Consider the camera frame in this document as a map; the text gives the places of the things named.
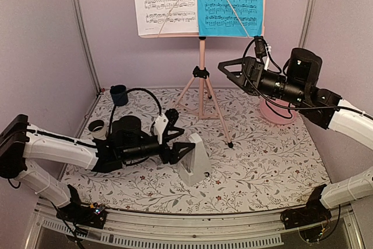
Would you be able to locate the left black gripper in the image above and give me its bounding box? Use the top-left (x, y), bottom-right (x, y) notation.
top-left (121, 128), bottom-right (196, 164)

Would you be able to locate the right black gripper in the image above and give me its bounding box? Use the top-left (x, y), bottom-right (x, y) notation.
top-left (219, 55), bottom-right (307, 105)

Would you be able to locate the white metronome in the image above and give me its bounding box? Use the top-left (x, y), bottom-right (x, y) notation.
top-left (177, 133), bottom-right (212, 187)

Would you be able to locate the pink music stand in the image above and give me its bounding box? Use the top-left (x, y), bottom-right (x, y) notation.
top-left (138, 0), bottom-right (266, 148)

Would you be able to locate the blue sheet music page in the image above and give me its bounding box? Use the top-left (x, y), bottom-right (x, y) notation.
top-left (198, 0), bottom-right (265, 38)

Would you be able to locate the white sheet music page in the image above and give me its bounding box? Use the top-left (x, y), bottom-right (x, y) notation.
top-left (134, 0), bottom-right (198, 38)

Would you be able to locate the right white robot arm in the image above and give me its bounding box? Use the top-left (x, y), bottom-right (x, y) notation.
top-left (218, 48), bottom-right (372, 148)

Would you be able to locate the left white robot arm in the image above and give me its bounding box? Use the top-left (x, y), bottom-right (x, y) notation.
top-left (1, 114), bottom-right (196, 222)

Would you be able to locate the pink plate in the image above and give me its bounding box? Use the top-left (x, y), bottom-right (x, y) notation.
top-left (259, 99), bottom-right (296, 125)

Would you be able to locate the dark blue mug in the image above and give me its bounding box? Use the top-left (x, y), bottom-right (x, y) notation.
top-left (110, 85), bottom-right (128, 107)

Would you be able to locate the white paper cup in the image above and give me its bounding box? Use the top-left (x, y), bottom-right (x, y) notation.
top-left (88, 120), bottom-right (108, 140)

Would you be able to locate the floral table mat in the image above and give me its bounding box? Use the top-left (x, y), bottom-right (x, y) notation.
top-left (62, 89), bottom-right (329, 214)

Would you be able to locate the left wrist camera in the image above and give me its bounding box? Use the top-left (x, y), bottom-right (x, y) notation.
top-left (151, 108), bottom-right (179, 145)

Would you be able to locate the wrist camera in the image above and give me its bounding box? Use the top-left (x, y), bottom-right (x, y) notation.
top-left (151, 108), bottom-right (179, 145)
top-left (254, 36), bottom-right (270, 71)

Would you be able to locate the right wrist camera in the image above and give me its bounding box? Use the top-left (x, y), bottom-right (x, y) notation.
top-left (254, 36), bottom-right (270, 71)

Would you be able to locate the right aluminium frame post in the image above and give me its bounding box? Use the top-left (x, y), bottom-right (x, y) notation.
top-left (298, 0), bottom-right (316, 48)

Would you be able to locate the aluminium frame post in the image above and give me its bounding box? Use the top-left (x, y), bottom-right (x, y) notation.
top-left (71, 0), bottom-right (101, 93)
top-left (298, 0), bottom-right (316, 48)

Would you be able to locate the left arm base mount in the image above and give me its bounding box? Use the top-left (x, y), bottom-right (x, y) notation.
top-left (56, 198), bottom-right (107, 229)

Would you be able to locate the aluminium front rail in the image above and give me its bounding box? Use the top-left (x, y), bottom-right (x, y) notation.
top-left (24, 198), bottom-right (371, 248)

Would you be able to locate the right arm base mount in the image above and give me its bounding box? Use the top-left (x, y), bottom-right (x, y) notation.
top-left (280, 201), bottom-right (332, 229)

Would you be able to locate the left aluminium frame post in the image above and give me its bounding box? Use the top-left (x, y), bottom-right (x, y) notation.
top-left (71, 0), bottom-right (101, 93)

